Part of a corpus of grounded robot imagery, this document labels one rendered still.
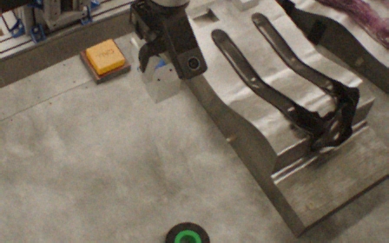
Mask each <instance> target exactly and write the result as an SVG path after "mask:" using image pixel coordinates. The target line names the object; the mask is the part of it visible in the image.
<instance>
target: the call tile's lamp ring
mask: <svg viewBox="0 0 389 243"><path fill-rule="evenodd" d="M111 40H112V42H113V43H114V44H115V42H114V41H113V39H111ZM115 46H116V47H117V48H118V49H119V47H118V46H117V44H115ZM119 50H120V49H119ZM120 52H121V50H120ZM85 53H86V50H84V51H82V52H80V54H81V55H82V57H83V58H84V59H85V61H86V62H87V64H88V66H89V68H90V69H91V70H92V72H93V73H94V75H95V76H96V79H99V78H103V77H105V76H107V75H110V74H112V73H114V72H116V71H118V70H120V69H123V68H125V67H128V66H129V65H131V64H130V63H129V62H128V60H127V59H126V57H125V56H124V54H123V53H122V52H121V53H122V56H123V57H124V62H125V63H126V64H123V65H121V66H120V67H118V68H115V69H112V70H110V71H108V72H107V73H104V74H102V75H100V76H99V75H98V74H97V73H96V70H95V68H93V66H92V65H91V63H90V62H89V60H88V57H86V56H85Z"/></svg>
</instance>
